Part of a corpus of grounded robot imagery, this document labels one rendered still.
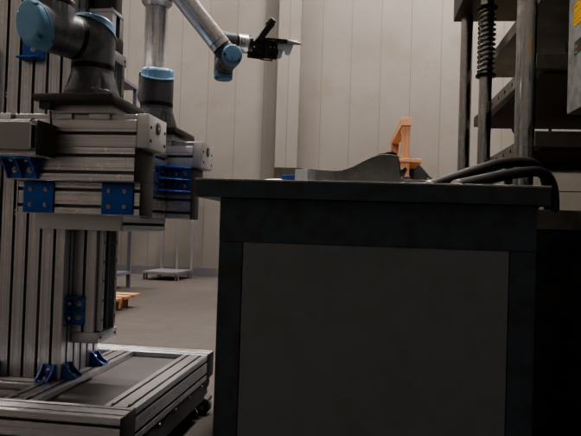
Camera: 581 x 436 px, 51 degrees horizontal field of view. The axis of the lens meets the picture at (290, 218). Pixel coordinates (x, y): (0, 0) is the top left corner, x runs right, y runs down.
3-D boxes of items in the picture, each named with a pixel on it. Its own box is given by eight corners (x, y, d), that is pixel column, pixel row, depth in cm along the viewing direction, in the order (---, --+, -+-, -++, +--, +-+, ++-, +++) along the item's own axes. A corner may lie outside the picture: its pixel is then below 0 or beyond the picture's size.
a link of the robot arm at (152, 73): (140, 99, 210) (142, 60, 211) (137, 105, 223) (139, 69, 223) (175, 102, 214) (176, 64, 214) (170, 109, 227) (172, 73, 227)
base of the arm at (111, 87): (52, 95, 162) (53, 59, 162) (79, 107, 177) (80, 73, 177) (105, 95, 160) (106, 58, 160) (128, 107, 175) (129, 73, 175)
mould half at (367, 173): (273, 195, 185) (274, 152, 185) (284, 200, 211) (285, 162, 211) (440, 200, 179) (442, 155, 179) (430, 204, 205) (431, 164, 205)
